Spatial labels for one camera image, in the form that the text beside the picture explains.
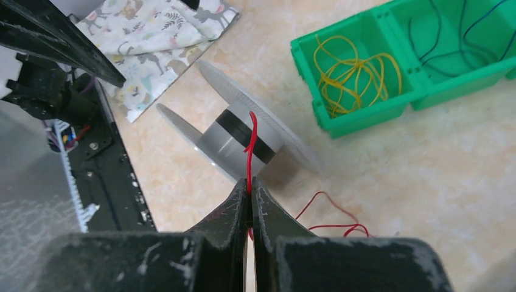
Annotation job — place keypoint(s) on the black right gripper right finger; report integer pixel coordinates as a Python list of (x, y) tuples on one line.
[(288, 257)]

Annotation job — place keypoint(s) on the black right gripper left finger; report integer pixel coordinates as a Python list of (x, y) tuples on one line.
[(210, 256)]

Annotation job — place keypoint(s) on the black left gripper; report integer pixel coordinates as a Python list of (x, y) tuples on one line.
[(43, 89)]

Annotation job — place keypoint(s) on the grey cable spool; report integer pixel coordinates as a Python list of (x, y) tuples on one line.
[(224, 143)]

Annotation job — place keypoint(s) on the white animal print cloth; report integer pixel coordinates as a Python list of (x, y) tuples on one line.
[(152, 43)]

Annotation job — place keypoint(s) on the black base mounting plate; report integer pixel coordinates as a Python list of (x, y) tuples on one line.
[(104, 188)]

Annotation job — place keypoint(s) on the green compartment bin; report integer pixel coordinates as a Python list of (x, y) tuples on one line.
[(366, 69)]

